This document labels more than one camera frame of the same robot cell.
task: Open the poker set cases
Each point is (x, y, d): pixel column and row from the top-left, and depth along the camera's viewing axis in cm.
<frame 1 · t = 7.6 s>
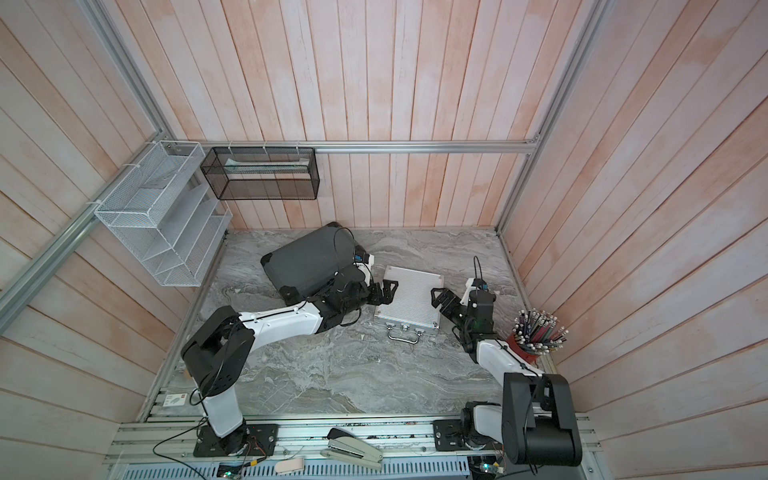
left hand: (385, 287, 88), fingers open
right hand: (440, 294, 91), fingers open
dark grey poker case: (297, 262, 101), point 9 cm above the table
silver aluminium poker case: (411, 312, 93), point 5 cm above the table
bundle of pencils: (539, 331, 79), point 15 cm above the table
white label card: (173, 400, 80), point 2 cm above the table

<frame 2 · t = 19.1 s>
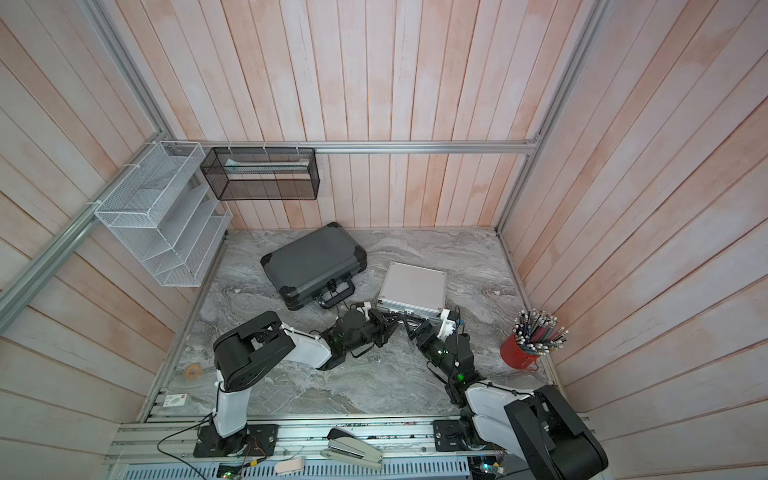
left hand: (405, 319, 85), fingers closed
right hand: (407, 322, 85), fingers open
tape roll: (193, 371, 86), on the table
the other named things where they were.

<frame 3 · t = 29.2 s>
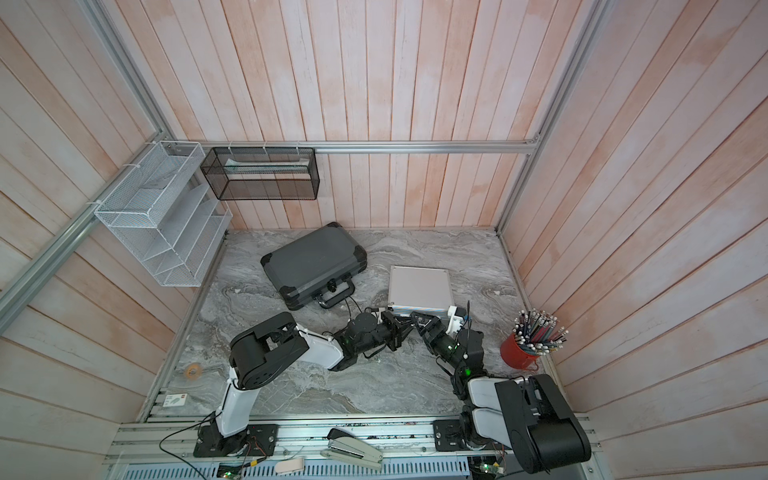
left hand: (419, 322, 84), fingers closed
right hand: (414, 320, 85), fingers open
the named things where they were.

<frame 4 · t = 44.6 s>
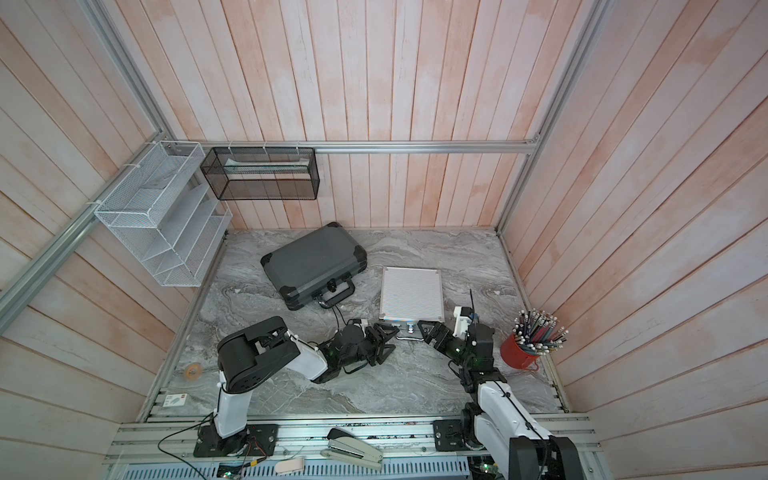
left hand: (399, 341, 87), fingers open
right hand: (426, 326, 86), fingers open
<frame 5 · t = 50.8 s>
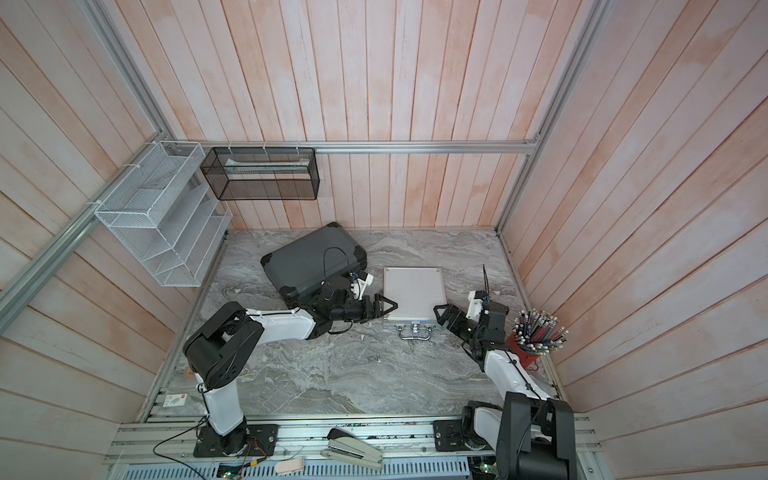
left hand: (389, 313, 86), fingers open
right hand: (444, 312, 89), fingers open
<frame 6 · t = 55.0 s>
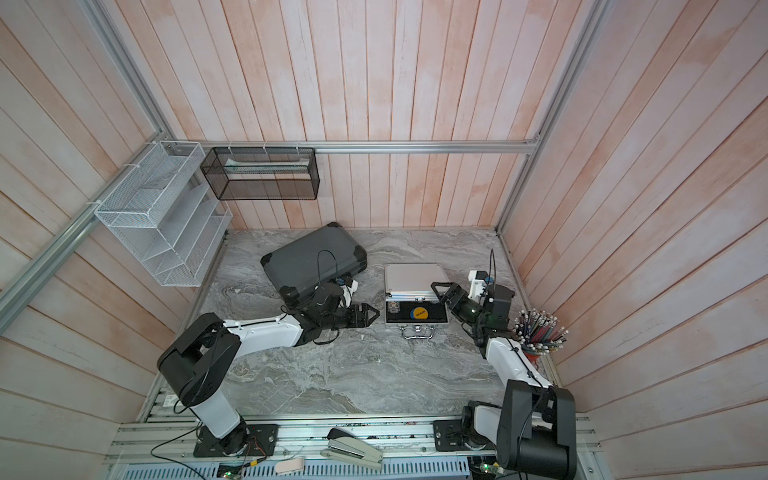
left hand: (370, 318, 88), fingers open
right hand: (437, 290, 86), fingers open
yellow blue dealer button: (419, 313, 97), point 2 cm above the table
